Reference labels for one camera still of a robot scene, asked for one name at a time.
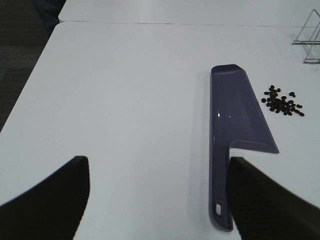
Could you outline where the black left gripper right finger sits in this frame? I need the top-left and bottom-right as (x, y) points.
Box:
(225, 157), (320, 240)

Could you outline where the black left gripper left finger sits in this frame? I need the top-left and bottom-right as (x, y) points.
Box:
(0, 156), (90, 240)

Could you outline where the chrome wire dish rack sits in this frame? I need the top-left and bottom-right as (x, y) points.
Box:
(291, 8), (320, 65)

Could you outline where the purple plastic dustpan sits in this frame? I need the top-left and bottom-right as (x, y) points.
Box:
(208, 64), (279, 232)

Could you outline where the pile of coffee beans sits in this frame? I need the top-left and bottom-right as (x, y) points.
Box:
(260, 84), (305, 117)

